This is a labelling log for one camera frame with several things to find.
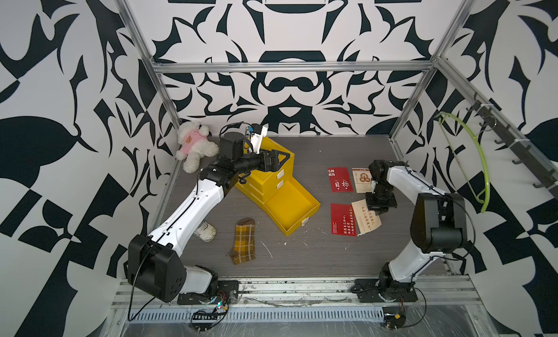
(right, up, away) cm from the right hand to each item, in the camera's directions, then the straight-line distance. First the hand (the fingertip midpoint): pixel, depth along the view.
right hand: (376, 208), depth 89 cm
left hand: (-39, +23, -14) cm, 48 cm away
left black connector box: (-64, -33, -17) cm, 74 cm away
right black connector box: (-2, -31, -18) cm, 36 cm away
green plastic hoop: (+25, +22, -20) cm, 39 cm away
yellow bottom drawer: (-34, 0, +5) cm, 35 cm away
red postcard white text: (-13, -6, +2) cm, 14 cm away
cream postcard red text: (-4, -5, +1) cm, 6 cm away
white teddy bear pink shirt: (-79, +27, +16) cm, 85 cm away
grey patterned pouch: (-67, -8, -4) cm, 68 cm away
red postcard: (-11, +10, +14) cm, 20 cm away
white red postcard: (0, +11, +15) cm, 19 cm away
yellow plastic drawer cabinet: (-46, +11, -11) cm, 48 cm away
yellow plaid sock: (-52, -14, -6) cm, 54 cm away
